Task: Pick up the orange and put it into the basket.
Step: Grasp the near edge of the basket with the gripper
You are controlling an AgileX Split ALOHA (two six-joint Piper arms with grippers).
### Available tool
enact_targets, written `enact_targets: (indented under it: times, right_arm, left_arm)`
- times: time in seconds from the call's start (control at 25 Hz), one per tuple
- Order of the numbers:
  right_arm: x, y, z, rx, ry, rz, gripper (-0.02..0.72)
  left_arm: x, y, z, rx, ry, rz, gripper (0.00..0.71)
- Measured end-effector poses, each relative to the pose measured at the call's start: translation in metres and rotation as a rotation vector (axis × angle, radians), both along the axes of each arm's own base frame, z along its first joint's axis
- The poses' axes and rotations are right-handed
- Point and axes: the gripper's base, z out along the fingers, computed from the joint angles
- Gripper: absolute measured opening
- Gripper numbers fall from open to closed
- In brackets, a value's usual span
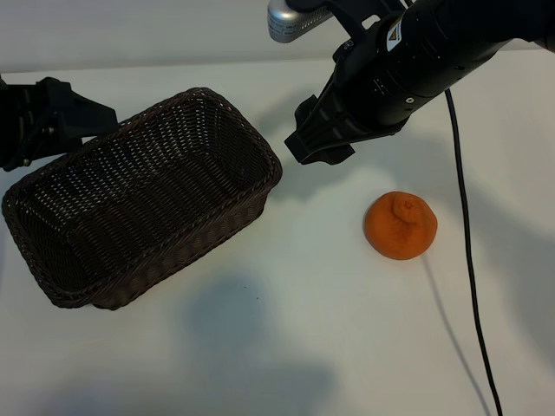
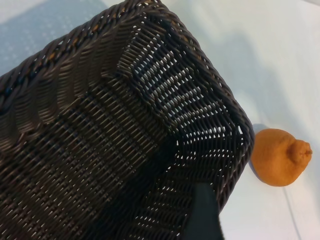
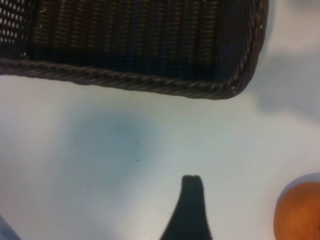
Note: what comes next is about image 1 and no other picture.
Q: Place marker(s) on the orange fruit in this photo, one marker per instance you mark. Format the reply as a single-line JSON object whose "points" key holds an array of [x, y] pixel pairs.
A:
{"points": [[399, 229]]}

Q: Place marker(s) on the dark brown wicker basket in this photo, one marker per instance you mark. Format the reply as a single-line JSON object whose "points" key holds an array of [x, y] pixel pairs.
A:
{"points": [[130, 195]]}

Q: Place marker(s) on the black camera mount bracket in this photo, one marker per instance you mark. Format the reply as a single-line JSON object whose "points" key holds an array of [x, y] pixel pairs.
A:
{"points": [[347, 13]]}

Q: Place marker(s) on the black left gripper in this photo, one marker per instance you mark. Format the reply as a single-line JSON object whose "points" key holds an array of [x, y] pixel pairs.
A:
{"points": [[26, 121]]}

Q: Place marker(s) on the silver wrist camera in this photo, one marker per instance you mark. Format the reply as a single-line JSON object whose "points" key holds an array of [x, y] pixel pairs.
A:
{"points": [[282, 21]]}

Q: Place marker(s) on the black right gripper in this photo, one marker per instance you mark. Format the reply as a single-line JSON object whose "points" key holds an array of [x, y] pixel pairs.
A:
{"points": [[381, 86]]}

